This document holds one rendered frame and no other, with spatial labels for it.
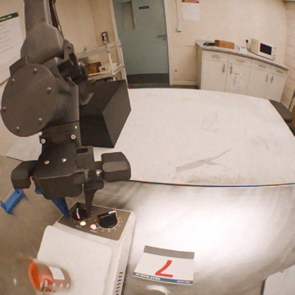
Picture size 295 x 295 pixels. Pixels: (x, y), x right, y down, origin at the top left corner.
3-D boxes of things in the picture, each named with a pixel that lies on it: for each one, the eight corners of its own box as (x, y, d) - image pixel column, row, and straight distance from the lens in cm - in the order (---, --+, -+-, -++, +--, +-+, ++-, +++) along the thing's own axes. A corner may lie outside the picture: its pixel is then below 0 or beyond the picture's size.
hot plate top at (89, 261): (50, 225, 28) (47, 222, 27) (115, 246, 22) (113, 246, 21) (35, 281, 30) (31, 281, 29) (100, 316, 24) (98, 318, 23)
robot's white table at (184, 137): (98, 180, 154) (55, 98, 102) (226, 191, 144) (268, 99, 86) (81, 225, 140) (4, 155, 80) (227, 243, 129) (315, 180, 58)
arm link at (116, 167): (17, 127, 29) (-2, 134, 24) (122, 116, 25) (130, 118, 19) (26, 174, 30) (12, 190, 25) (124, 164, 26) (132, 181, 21)
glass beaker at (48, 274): (57, 256, 25) (17, 241, 20) (83, 278, 23) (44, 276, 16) (41, 279, 28) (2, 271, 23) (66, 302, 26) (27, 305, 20)
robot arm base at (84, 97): (76, 98, 51) (69, 82, 50) (94, 93, 48) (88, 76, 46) (67, 110, 46) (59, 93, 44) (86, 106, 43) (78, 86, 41)
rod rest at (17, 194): (21, 187, 53) (14, 181, 51) (24, 193, 50) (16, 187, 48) (4, 207, 56) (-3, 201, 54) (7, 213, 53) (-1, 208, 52)
